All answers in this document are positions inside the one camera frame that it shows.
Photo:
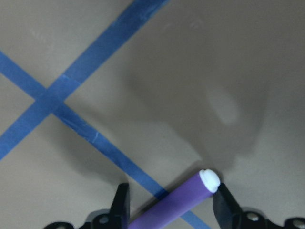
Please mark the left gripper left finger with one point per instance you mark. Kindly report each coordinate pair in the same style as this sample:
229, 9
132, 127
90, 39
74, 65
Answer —
120, 209

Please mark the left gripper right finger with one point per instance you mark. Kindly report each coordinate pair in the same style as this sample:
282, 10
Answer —
226, 209

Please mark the purple highlighter pen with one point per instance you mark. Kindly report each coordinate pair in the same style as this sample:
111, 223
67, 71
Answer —
179, 202

